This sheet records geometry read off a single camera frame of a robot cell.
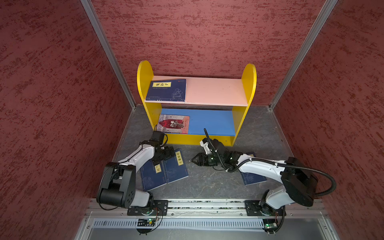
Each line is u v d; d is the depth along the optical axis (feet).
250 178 2.73
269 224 2.32
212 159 2.31
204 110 3.85
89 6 2.31
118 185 1.39
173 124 2.95
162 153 2.54
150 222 2.31
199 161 2.38
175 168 2.87
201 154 2.37
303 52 2.88
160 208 2.47
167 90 2.31
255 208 2.42
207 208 2.49
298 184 1.43
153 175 2.80
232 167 1.99
